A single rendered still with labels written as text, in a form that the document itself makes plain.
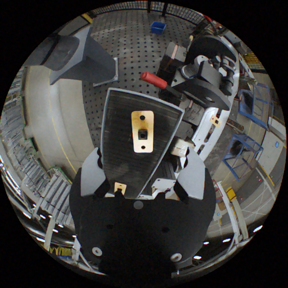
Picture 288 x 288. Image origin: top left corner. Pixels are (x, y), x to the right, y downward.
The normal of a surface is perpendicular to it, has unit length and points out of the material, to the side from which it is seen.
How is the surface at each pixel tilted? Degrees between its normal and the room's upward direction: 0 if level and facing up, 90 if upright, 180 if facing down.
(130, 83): 0
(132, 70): 0
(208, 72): 0
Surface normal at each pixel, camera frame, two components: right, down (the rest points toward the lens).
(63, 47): 0.84, 0.55
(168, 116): -0.04, 0.51
